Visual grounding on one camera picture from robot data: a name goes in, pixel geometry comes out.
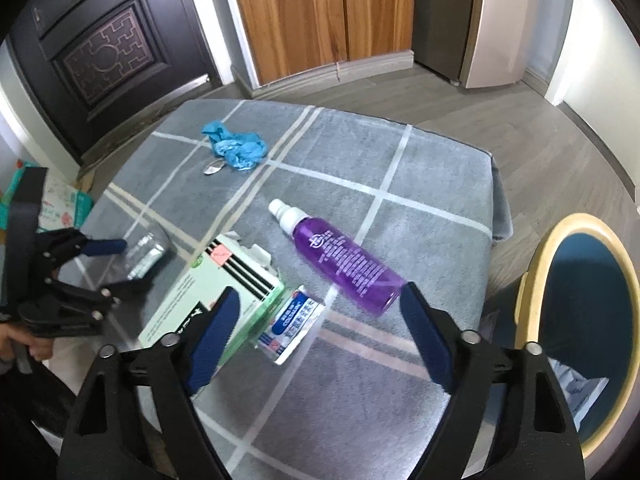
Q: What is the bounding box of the blue kitchen wipes pack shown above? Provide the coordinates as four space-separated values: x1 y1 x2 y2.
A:
548 358 608 428

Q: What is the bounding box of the teal trash bin yellow rim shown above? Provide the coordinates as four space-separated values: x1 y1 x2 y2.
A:
513 212 639 458

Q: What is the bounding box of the person's left hand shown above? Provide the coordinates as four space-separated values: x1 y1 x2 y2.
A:
0 320 54 363

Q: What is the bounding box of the silver foil tray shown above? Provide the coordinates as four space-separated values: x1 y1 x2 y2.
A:
122 226 172 281

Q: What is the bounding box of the green tissue pack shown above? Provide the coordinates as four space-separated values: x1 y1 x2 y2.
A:
0 162 93 232

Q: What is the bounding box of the small blue white sachet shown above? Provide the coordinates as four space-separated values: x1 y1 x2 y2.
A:
254 286 326 365

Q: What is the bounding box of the green white medicine box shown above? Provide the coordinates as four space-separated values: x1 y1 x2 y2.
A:
139 231 284 365

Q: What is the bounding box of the purple spray bottle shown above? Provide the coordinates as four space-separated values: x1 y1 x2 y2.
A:
268 198 406 316

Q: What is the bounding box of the small silver blister piece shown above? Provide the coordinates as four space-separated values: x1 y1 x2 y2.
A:
203 159 226 176

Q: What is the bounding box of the grey plaid mat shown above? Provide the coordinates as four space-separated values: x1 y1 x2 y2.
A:
84 100 512 479

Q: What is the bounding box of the blue crumpled glove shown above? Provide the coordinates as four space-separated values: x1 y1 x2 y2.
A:
202 122 268 171

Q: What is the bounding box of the dark entrance door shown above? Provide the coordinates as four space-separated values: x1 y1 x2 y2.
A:
9 0 220 162

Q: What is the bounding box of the wooden cabinet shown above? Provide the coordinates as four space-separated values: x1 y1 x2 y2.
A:
236 0 414 87

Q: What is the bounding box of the white interior door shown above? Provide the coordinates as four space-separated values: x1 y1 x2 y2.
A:
546 0 640 185

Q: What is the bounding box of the grey refrigerator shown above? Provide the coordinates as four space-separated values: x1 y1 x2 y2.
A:
412 0 538 89

